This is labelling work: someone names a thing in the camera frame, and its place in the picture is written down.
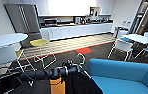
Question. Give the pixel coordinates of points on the blue sofa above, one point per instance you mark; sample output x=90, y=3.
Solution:
x=123, y=76

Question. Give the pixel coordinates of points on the silver coffee machine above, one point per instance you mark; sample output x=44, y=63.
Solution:
x=77, y=20

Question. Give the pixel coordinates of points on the black microwave oven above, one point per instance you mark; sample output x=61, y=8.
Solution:
x=50, y=21

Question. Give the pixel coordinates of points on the round white table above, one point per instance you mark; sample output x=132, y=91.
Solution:
x=6, y=40

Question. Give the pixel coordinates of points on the steel double door fridge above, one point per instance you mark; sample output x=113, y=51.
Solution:
x=21, y=20

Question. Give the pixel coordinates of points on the wooden framed glass door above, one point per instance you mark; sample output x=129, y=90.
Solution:
x=141, y=16

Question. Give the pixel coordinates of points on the dark wall mounted screen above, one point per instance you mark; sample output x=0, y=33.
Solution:
x=95, y=11

